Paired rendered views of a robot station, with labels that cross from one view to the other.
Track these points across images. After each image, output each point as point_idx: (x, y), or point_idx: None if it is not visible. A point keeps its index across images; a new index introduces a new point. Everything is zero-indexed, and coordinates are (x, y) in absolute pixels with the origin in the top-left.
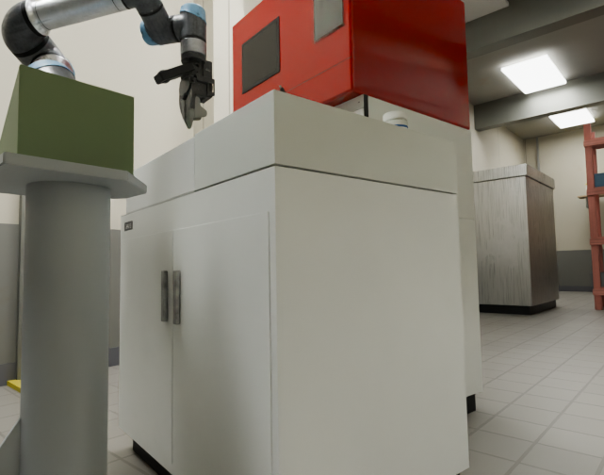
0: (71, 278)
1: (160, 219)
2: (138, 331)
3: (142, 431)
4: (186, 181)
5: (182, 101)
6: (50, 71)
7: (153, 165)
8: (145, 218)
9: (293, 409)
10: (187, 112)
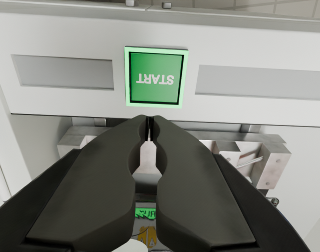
0: None
1: (203, 15)
2: (238, 12)
3: (203, 8)
4: (78, 10)
5: (215, 225)
6: None
7: (306, 30)
8: (283, 21)
9: None
10: (111, 134)
